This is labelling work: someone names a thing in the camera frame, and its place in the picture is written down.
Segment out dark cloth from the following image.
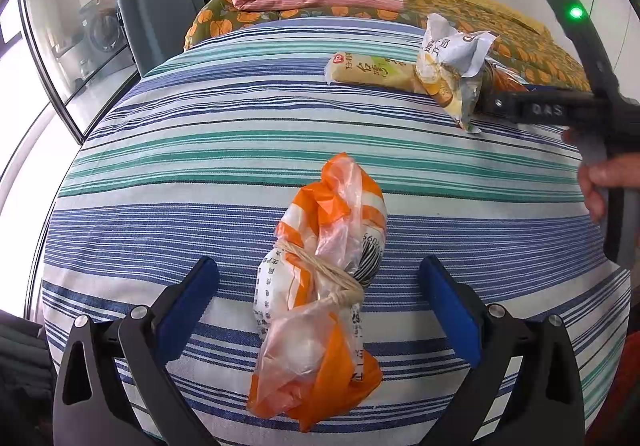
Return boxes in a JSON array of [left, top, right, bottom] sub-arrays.
[[0, 308, 58, 446]]

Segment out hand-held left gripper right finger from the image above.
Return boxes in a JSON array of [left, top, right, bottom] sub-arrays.
[[419, 256, 586, 446]]

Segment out person's orange clothing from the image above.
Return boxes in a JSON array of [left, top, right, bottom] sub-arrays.
[[612, 351, 640, 446]]

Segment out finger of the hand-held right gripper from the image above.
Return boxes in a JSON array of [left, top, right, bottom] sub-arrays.
[[522, 83, 596, 100], [475, 91, 524, 120]]

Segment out striped tablecloth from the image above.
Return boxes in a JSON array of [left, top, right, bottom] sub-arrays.
[[40, 17, 632, 446]]

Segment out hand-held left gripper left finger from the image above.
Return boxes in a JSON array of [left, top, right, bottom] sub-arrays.
[[52, 256, 221, 446]]

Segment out person's right hand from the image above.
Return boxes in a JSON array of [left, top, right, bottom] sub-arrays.
[[577, 157, 628, 226]]

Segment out glass balcony door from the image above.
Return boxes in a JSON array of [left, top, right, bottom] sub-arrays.
[[0, 0, 142, 227]]

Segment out white yellow chip packet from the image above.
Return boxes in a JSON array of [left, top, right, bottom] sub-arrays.
[[415, 13, 501, 133]]

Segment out orange white plastic bag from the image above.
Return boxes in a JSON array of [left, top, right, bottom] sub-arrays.
[[247, 152, 388, 433]]

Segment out washing machine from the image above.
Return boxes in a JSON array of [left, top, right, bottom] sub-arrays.
[[77, 0, 128, 58]]

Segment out orange floral blanket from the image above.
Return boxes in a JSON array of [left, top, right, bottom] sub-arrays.
[[184, 0, 593, 93]]

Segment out yellow green snack packet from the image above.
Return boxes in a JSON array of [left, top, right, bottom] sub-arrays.
[[325, 52, 426, 95]]

